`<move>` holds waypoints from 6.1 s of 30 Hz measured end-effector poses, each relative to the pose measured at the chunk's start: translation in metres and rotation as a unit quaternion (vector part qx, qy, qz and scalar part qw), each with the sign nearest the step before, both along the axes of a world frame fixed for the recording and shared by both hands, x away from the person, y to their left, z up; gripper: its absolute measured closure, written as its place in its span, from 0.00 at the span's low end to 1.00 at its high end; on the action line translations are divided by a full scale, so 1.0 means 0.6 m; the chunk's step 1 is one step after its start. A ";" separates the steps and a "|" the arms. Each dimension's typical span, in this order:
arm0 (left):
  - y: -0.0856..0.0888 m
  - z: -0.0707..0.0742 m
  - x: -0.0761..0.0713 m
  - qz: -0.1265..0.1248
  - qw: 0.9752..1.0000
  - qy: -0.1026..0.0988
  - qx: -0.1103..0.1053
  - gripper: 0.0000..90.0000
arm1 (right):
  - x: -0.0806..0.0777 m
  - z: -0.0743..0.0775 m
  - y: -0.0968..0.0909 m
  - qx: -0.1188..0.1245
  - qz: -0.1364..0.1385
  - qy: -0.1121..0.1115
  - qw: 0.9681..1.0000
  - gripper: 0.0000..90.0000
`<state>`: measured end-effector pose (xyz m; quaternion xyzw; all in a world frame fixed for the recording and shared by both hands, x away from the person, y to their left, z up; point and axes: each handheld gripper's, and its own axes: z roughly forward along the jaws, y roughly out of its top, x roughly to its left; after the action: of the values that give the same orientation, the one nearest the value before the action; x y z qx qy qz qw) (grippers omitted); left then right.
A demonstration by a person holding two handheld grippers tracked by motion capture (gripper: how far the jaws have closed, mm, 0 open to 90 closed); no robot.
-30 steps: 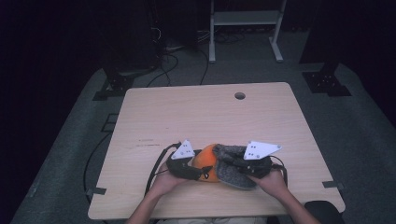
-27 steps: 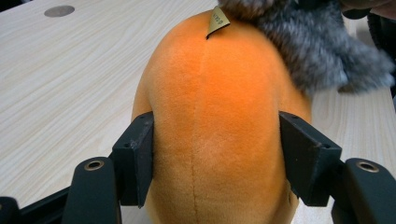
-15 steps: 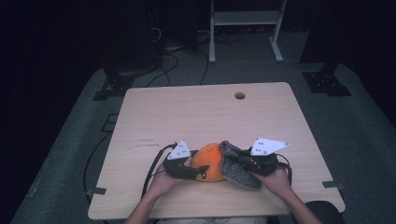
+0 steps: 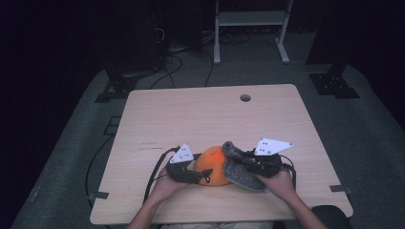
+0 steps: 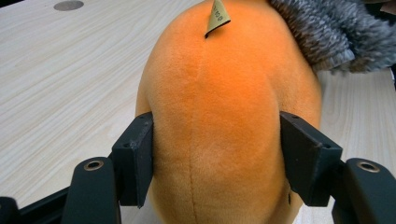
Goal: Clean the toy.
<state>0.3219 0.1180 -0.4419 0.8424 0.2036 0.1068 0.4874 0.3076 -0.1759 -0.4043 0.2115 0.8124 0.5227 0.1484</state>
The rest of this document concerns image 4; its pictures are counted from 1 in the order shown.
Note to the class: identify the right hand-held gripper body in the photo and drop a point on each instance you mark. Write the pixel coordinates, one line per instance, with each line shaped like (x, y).
(267, 165)

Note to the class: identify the black stand base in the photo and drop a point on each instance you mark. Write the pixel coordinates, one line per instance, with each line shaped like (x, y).
(334, 86)
(119, 87)

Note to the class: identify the person's left hand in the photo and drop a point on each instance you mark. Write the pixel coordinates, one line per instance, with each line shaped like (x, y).
(165, 189)

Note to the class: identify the person's right hand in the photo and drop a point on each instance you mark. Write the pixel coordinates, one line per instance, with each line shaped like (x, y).
(281, 186)

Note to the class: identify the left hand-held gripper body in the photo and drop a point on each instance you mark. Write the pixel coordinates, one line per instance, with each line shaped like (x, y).
(183, 174)

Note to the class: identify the orange plush toy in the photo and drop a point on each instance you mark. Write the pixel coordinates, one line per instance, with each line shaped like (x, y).
(210, 165)

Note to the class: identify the grey fuzzy cloth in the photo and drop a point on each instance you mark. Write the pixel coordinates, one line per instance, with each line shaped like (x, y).
(238, 180)

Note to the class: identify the grey tape strip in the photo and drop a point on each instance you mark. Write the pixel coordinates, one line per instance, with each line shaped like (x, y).
(340, 189)
(98, 195)

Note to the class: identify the white metal stand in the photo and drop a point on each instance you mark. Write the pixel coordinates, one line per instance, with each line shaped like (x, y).
(251, 18)

